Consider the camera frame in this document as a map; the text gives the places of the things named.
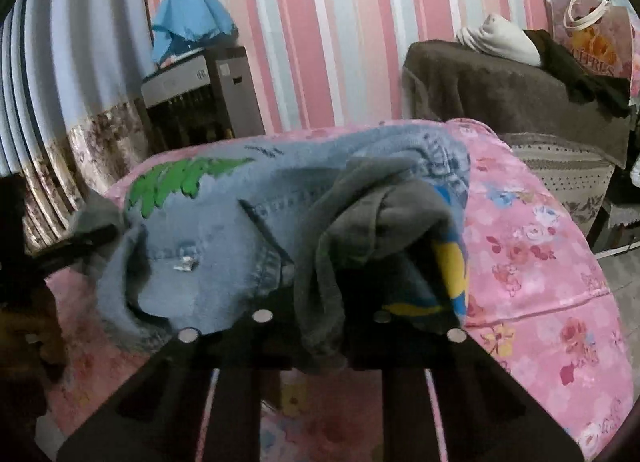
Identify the grey cabinet appliance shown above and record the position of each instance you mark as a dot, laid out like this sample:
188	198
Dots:
204	97

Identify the blue cloth cover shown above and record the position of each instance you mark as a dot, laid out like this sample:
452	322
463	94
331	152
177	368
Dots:
181	26

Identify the pink floral bed sheet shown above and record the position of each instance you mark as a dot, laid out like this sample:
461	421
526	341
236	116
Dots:
538	303

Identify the dark brown covered sofa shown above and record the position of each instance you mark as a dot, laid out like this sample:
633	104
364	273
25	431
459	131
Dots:
522	104

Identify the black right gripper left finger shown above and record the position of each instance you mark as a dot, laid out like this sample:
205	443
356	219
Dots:
199	397

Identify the blue denim hooded jacket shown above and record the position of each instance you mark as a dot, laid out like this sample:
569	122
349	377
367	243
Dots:
344	229

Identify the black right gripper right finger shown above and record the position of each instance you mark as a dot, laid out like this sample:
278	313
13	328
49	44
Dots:
443	395

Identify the floral paper gift bag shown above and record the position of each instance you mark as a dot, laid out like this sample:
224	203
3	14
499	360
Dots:
601	36

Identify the floral patterned curtain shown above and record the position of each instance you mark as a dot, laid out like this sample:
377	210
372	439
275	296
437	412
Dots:
94	154

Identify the white folded garment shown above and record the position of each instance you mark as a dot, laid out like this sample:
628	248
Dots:
499	37

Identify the black garment on sofa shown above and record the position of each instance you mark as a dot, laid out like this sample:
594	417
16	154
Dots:
611	94

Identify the grey dotted lace cloth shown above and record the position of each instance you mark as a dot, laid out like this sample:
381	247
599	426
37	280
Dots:
577	175

